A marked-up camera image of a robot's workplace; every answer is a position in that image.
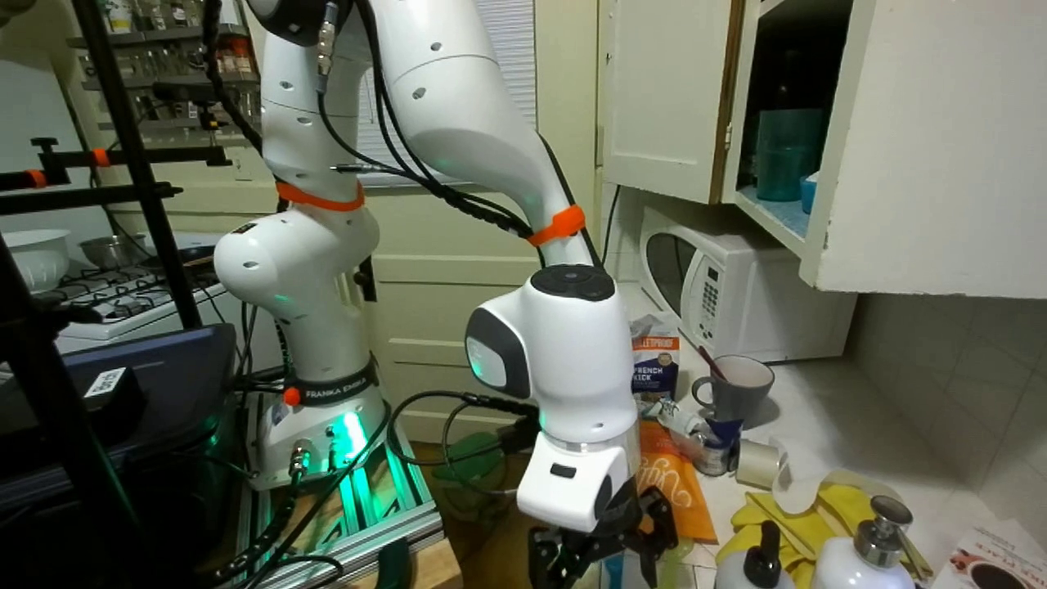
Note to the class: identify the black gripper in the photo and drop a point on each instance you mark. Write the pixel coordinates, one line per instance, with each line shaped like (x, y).
(627, 520)

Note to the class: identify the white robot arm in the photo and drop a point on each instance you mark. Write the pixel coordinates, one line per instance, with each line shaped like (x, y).
(557, 342)

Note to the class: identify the orange snack bag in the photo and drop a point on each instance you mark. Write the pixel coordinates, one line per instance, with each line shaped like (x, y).
(674, 476)

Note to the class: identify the small blue white container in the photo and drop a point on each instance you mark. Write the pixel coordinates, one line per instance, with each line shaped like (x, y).
(719, 446)

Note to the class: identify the black pump bottle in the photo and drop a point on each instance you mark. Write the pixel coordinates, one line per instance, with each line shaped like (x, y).
(752, 568)

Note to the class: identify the white roll of tape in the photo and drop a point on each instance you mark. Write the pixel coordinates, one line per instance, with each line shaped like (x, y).
(761, 462)

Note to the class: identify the green bucket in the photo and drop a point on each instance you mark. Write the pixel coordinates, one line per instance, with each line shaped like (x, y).
(473, 480)

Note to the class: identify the grey ceramic mug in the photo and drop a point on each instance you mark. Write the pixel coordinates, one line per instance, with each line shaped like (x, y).
(735, 392)

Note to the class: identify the white blue carton box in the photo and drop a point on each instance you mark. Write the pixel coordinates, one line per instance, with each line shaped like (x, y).
(656, 359)

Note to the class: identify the yellow cloth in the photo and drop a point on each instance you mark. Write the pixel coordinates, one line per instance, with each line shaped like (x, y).
(836, 510)

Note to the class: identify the white soap dispenser bottle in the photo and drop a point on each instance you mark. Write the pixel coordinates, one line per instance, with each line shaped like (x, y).
(869, 556)

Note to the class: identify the white microwave oven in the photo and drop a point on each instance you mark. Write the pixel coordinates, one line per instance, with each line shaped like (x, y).
(735, 290)

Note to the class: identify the white red printed package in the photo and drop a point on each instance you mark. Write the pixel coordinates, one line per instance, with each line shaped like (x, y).
(990, 562)

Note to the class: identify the teal container in cabinet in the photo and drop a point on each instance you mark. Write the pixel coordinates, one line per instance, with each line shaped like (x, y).
(785, 152)

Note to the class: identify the closed white cabinet door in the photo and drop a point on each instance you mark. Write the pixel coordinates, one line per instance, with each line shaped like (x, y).
(662, 76)

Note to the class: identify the open white cabinet door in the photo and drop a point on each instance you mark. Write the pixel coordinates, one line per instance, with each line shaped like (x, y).
(932, 176)

